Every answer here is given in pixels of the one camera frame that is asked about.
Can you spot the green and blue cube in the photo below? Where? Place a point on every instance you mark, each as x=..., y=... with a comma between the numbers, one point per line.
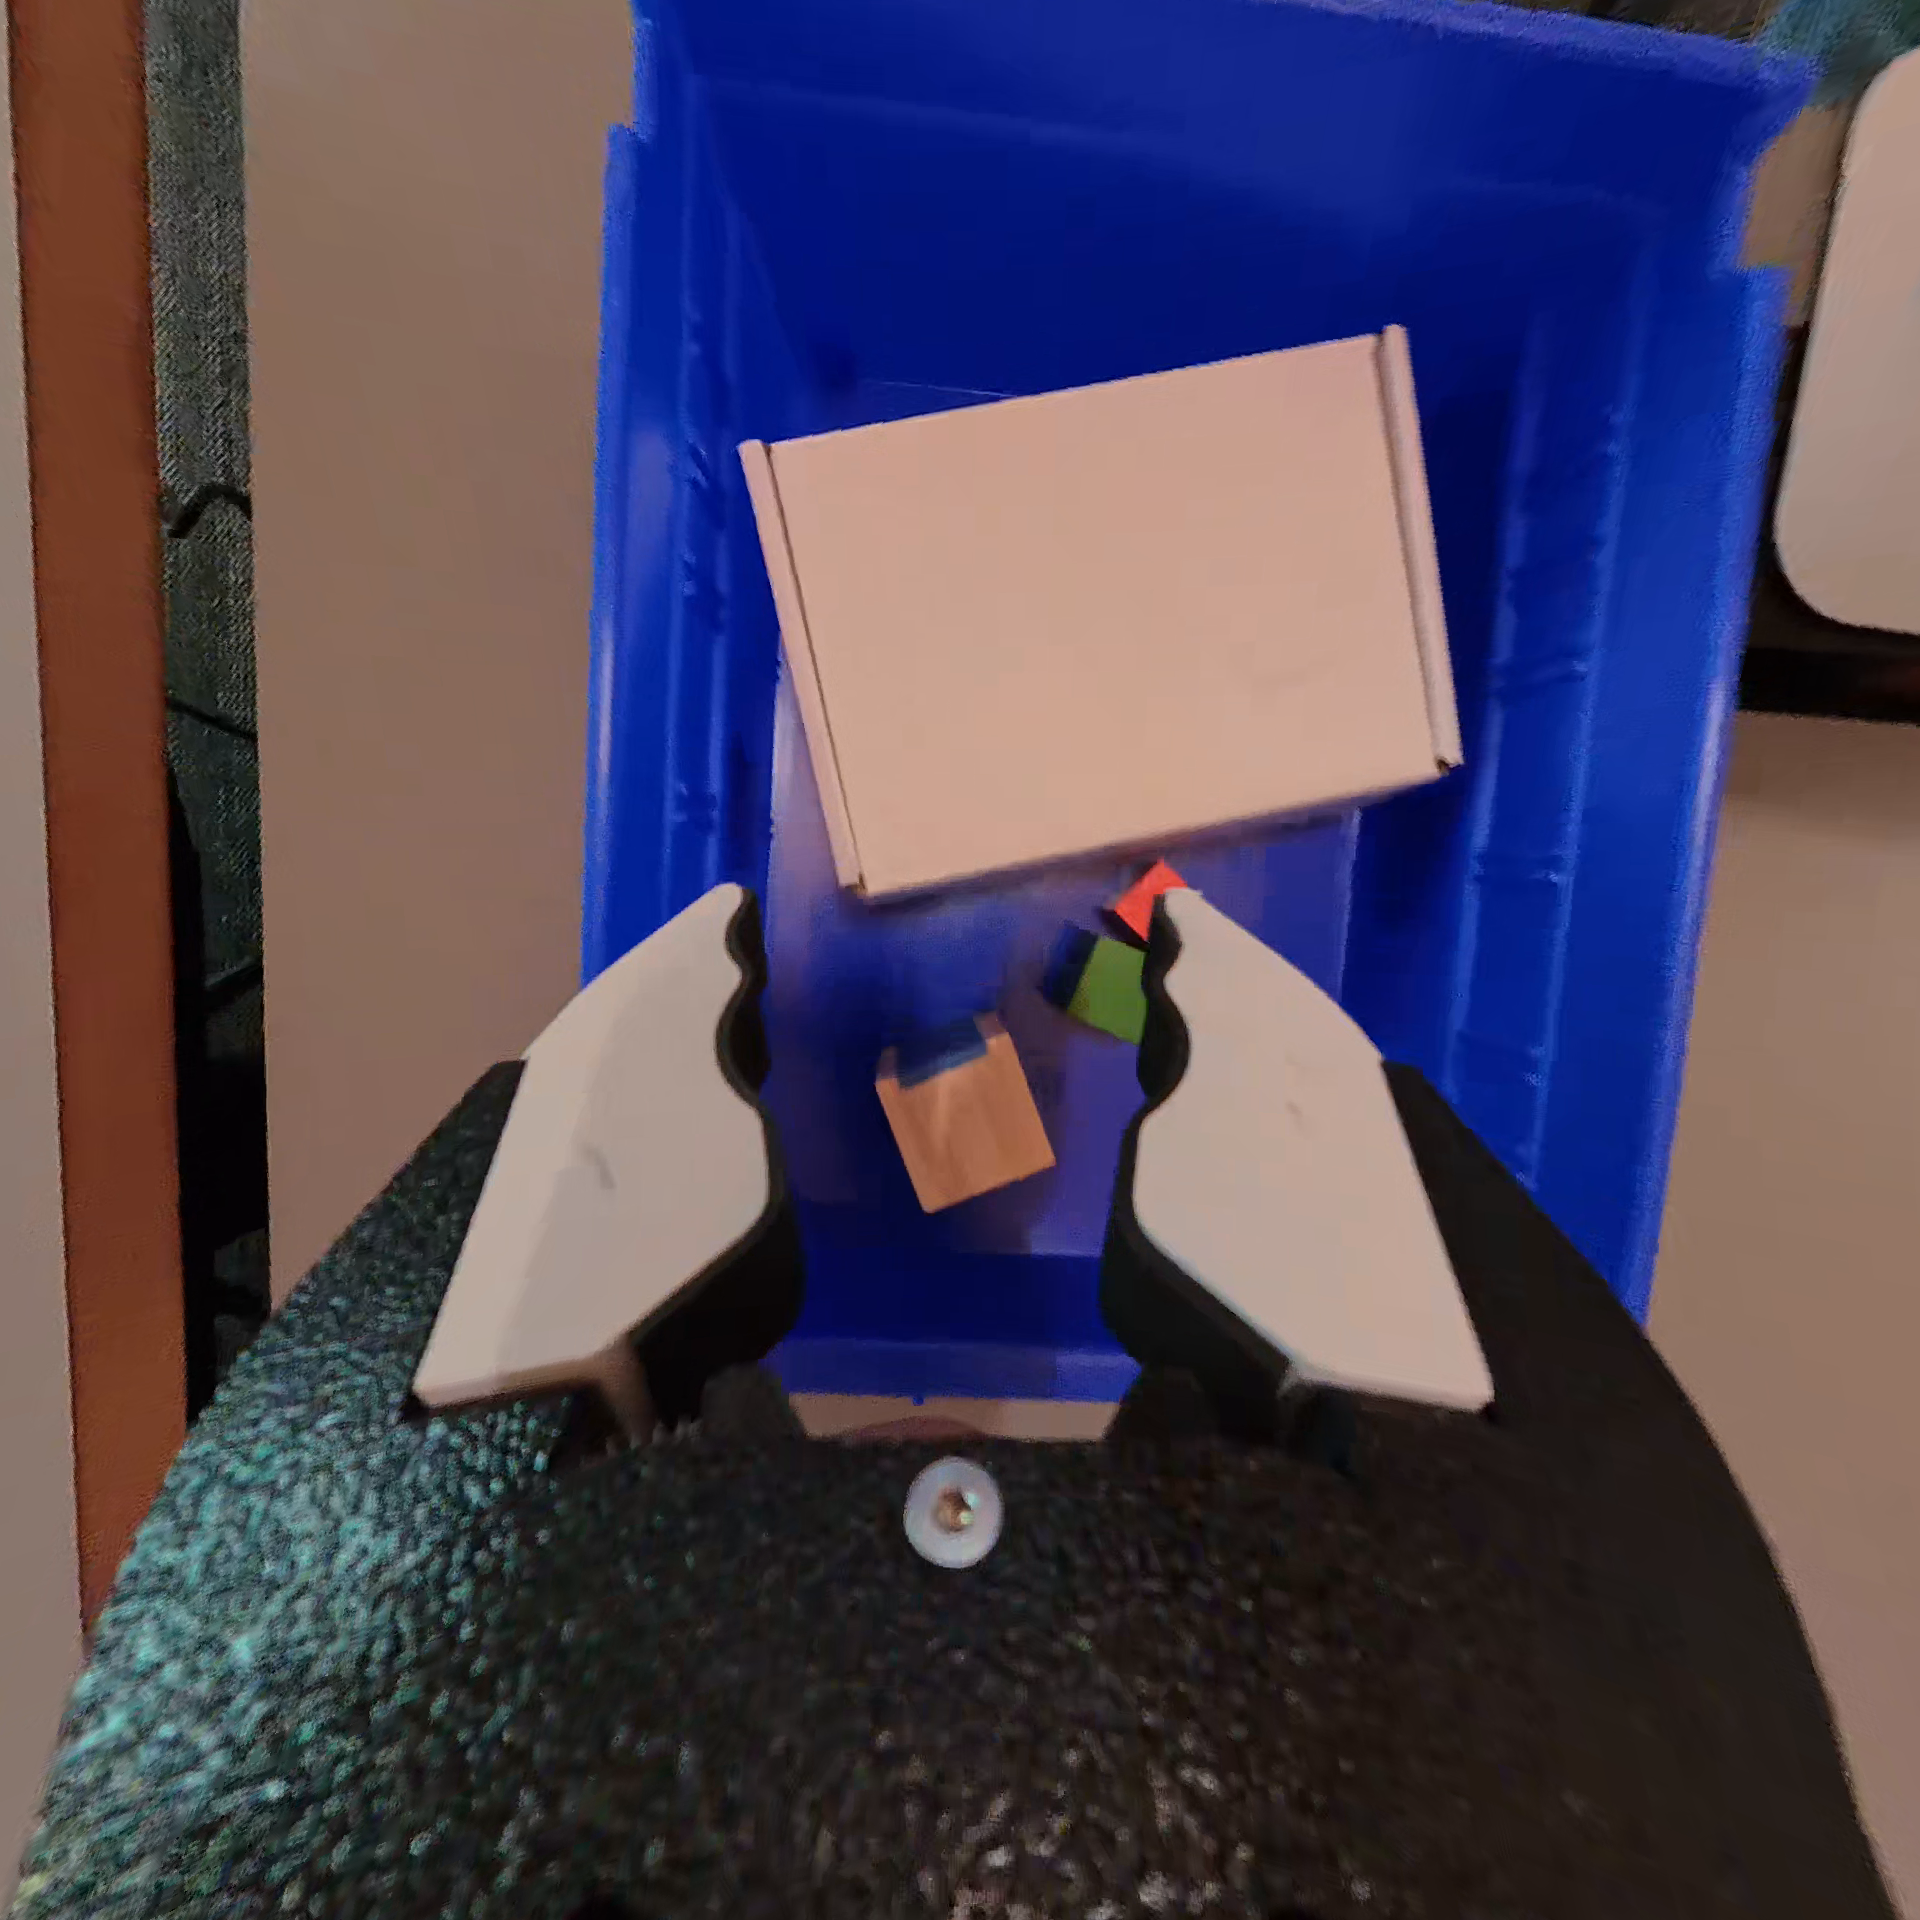
x=1106, y=990

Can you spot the small red cube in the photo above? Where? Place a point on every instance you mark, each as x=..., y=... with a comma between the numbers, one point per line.
x=1144, y=901

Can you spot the blue plastic bin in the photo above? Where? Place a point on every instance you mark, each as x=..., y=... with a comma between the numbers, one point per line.
x=1500, y=600

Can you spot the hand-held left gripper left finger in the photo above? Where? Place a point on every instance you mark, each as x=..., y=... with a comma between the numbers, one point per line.
x=616, y=1184

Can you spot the white cardboard box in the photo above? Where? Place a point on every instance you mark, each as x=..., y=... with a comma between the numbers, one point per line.
x=1109, y=616

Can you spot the white rounded table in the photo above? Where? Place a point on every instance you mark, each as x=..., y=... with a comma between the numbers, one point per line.
x=1861, y=375

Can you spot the wooden cube with blue tape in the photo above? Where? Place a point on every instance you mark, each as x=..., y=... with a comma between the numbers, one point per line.
x=968, y=1131

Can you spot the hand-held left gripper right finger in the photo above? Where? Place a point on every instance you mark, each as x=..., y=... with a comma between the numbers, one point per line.
x=1289, y=1184

